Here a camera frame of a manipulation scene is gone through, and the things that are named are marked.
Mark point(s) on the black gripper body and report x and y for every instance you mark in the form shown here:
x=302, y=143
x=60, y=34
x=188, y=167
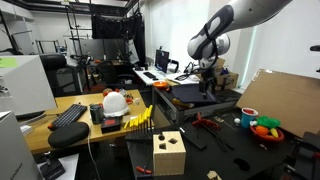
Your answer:
x=207, y=76

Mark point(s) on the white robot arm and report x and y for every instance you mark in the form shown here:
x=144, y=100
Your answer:
x=240, y=16

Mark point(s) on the white dome shaped object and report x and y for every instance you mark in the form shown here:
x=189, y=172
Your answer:
x=115, y=105

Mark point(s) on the brown round object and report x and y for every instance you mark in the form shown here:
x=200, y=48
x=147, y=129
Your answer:
x=107, y=91

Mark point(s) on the dark blue bin lid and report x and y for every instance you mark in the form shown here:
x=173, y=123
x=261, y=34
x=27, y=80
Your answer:
x=190, y=93

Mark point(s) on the brown cardboard box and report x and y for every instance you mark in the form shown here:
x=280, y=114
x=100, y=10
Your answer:
x=228, y=81

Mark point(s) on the white paper sheets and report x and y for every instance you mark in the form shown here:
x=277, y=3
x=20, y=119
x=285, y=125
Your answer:
x=183, y=78

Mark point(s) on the small white ball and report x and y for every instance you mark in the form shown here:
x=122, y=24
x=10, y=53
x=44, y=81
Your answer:
x=237, y=121

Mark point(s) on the orange bowl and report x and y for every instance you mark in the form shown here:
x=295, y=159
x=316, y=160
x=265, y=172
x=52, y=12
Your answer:
x=160, y=84

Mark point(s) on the blue cup red inside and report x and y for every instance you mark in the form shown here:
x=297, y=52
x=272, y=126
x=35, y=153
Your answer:
x=248, y=118

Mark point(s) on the black wedge hex key stand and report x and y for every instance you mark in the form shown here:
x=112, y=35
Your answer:
x=195, y=138

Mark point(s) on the white desk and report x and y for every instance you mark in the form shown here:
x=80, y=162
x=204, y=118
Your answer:
x=150, y=78

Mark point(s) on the small black keyboard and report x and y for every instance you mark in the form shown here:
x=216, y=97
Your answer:
x=150, y=75

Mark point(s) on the orange toy fruit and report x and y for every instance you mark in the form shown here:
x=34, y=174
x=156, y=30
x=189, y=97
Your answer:
x=262, y=130

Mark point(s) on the green toy vegetable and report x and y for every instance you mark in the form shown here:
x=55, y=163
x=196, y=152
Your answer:
x=268, y=121

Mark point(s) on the large cardboard sheet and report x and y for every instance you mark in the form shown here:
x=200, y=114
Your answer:
x=283, y=100

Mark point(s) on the red toy bowl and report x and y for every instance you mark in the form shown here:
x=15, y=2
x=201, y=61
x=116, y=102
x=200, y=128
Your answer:
x=266, y=137

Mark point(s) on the clear plastic bag clutter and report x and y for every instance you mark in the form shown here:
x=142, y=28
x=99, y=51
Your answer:
x=128, y=98

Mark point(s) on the yellow toy fruit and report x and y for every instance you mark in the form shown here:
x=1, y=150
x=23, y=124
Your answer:
x=274, y=132

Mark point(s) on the black stand of yellow keys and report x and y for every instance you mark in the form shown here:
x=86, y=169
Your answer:
x=141, y=135

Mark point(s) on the wooden shape sorter box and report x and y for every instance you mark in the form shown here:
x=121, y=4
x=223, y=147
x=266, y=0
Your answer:
x=168, y=156

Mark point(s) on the black office chair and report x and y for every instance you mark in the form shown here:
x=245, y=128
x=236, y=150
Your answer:
x=61, y=76
x=111, y=75

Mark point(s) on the small rectangular box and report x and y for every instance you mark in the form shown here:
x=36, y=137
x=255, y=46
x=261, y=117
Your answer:
x=111, y=126

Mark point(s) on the black curtain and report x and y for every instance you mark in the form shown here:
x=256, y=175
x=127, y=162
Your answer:
x=116, y=33

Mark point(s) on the dark mug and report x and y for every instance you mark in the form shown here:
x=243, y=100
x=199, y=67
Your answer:
x=96, y=115

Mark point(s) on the wooden desk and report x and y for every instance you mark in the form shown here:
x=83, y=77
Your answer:
x=83, y=133

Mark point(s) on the black ladder shelf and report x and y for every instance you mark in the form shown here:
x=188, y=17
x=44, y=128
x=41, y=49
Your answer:
x=78, y=30

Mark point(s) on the black computer keyboard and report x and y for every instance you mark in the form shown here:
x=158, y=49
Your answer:
x=68, y=116

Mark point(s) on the black oval cushion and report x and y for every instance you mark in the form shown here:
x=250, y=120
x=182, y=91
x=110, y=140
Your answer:
x=68, y=135

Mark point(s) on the white flat board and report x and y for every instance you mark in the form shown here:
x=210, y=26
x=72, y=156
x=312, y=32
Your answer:
x=70, y=163

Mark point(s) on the black joystick device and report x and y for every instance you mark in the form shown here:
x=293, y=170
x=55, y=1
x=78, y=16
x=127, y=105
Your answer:
x=51, y=168

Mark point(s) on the large white monitor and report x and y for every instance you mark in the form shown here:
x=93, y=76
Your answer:
x=26, y=86

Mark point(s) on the green sticky note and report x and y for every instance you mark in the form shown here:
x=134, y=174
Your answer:
x=7, y=62

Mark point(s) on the grey equipment case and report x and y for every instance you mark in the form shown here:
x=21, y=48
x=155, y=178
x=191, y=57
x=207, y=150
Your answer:
x=15, y=150

